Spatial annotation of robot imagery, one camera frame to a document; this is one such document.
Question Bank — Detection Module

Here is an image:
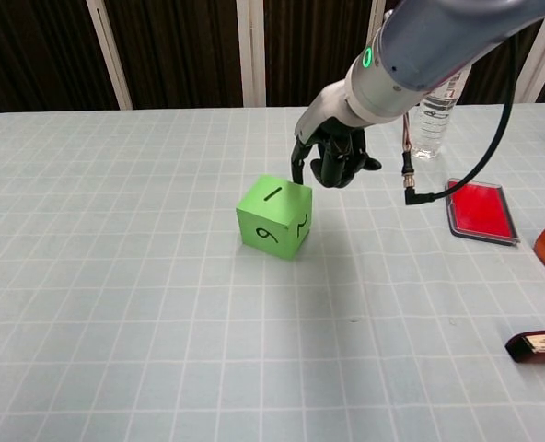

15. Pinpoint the green numbered cube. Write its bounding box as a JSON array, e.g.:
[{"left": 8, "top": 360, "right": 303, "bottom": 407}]
[{"left": 235, "top": 174, "right": 314, "bottom": 262}]

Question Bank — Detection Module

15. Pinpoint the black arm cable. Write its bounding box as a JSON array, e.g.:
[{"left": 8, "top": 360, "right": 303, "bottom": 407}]
[{"left": 400, "top": 27, "right": 517, "bottom": 207}]

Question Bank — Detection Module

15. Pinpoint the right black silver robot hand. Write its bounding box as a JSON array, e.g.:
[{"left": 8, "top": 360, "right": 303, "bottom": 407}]
[{"left": 290, "top": 80, "right": 383, "bottom": 190}]

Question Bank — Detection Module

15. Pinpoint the dark red closed book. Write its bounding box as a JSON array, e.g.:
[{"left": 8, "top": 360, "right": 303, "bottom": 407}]
[{"left": 504, "top": 327, "right": 545, "bottom": 366}]

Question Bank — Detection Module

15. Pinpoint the clear plastic water bottle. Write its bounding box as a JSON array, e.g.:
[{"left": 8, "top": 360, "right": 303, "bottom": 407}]
[{"left": 410, "top": 64, "right": 470, "bottom": 161}]

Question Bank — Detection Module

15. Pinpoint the red ink pad case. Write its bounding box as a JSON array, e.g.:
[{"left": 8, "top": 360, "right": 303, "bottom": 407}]
[{"left": 443, "top": 178, "right": 521, "bottom": 245}]

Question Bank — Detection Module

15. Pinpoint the pale blue grid tablecloth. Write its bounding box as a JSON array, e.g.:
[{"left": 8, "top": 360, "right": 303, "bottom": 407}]
[{"left": 0, "top": 103, "right": 545, "bottom": 442}]

